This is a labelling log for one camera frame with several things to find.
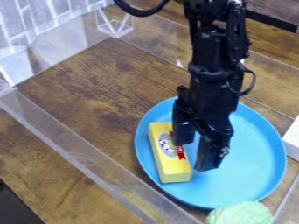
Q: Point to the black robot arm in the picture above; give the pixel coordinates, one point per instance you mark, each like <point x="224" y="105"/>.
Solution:
<point x="219" y="39"/>

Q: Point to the clear acrylic enclosure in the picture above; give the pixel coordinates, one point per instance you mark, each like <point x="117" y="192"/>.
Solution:
<point x="82" y="70"/>

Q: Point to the blue round tray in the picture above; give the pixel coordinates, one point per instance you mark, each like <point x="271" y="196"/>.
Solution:
<point x="249" y="172"/>

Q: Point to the white block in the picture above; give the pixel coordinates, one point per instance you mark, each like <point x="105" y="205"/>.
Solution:
<point x="291" y="140"/>

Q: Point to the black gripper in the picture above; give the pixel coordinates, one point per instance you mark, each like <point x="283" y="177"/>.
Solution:
<point x="201" y="111"/>

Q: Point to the green cabbage toy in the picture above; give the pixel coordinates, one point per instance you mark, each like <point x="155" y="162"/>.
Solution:
<point x="241" y="213"/>

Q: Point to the yellow butter brick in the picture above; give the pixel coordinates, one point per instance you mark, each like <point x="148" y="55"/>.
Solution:
<point x="169" y="157"/>

